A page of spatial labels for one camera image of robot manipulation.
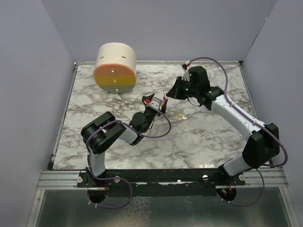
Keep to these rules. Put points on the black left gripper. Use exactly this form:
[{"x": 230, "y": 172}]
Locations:
[{"x": 162, "y": 109}]

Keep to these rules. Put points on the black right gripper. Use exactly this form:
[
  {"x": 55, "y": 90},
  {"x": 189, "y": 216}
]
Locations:
[{"x": 175, "y": 91}]

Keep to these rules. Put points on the pink strap keyring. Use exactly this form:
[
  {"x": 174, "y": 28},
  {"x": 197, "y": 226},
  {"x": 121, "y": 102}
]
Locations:
[{"x": 164, "y": 101}]

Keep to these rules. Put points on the yellow key tag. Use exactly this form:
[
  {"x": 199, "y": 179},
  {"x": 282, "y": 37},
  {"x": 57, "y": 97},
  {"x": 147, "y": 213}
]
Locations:
[{"x": 181, "y": 115}]

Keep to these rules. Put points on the silver key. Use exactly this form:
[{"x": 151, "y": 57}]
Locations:
[{"x": 183, "y": 117}]

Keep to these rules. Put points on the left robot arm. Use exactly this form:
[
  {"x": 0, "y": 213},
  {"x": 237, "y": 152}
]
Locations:
[{"x": 101, "y": 133}]

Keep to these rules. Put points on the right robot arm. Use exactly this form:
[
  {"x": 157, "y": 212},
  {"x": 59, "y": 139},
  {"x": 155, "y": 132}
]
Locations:
[{"x": 261, "y": 145}]

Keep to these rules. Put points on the round three-drawer storage box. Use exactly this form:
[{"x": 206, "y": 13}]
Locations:
[{"x": 115, "y": 68}]

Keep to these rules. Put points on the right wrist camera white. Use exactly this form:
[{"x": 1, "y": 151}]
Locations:
[{"x": 186, "y": 75}]

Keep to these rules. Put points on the aluminium table frame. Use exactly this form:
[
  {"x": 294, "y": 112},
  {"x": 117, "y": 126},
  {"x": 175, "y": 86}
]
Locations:
[{"x": 203, "y": 140}]

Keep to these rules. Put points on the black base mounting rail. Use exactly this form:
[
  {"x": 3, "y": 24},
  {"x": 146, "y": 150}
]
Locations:
[{"x": 157, "y": 182}]

